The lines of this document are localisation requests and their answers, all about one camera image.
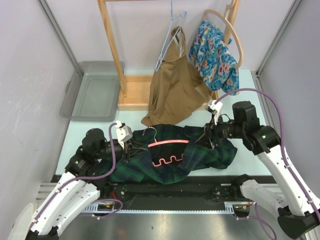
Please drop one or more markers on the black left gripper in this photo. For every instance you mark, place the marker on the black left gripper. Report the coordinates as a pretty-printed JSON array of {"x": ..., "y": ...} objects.
[{"x": 130, "y": 151}]

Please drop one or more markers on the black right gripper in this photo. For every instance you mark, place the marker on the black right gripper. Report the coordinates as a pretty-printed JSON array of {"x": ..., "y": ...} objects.
[{"x": 212, "y": 130}]

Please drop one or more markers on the pink plastic hanger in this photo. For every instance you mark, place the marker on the pink plastic hanger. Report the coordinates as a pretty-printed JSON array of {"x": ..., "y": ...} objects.
[{"x": 166, "y": 152}]

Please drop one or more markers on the green plaid garment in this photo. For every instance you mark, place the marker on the green plaid garment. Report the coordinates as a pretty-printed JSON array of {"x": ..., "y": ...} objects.
[{"x": 140, "y": 169}]

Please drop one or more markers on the tan brown skirt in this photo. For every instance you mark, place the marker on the tan brown skirt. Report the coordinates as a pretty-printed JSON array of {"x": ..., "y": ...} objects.
[{"x": 176, "y": 89}]

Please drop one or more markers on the light blue wire hanger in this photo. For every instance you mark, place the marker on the light blue wire hanger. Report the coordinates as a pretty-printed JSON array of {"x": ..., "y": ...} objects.
[{"x": 169, "y": 39}]

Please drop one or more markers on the blue floral garment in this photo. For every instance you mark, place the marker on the blue floral garment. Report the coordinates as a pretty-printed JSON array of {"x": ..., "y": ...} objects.
[{"x": 213, "y": 60}]

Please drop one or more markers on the beige wooden hanger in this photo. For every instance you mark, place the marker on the beige wooden hanger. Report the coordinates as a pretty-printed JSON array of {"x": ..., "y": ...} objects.
[{"x": 228, "y": 18}]

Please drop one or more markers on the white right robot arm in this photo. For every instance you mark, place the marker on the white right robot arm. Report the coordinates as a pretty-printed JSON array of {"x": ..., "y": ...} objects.
[{"x": 297, "y": 209}]

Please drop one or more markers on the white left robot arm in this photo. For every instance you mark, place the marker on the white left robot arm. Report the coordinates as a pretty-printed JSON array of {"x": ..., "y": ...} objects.
[{"x": 84, "y": 180}]

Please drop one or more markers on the grey plastic bin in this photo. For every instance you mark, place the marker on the grey plastic bin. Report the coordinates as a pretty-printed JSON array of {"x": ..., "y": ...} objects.
[{"x": 92, "y": 93}]

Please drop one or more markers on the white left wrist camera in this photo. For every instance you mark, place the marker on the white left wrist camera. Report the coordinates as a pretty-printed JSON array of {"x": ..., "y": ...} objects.
[{"x": 123, "y": 133}]

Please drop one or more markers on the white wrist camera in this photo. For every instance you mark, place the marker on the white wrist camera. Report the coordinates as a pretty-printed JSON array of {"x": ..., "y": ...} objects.
[
  {"x": 215, "y": 108},
  {"x": 123, "y": 133}
]

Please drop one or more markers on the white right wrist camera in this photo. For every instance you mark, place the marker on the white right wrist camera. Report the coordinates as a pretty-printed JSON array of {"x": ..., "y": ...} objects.
[{"x": 215, "y": 108}]

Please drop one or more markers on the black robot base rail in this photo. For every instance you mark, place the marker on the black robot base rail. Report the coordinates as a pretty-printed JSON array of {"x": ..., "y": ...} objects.
[{"x": 194, "y": 194}]

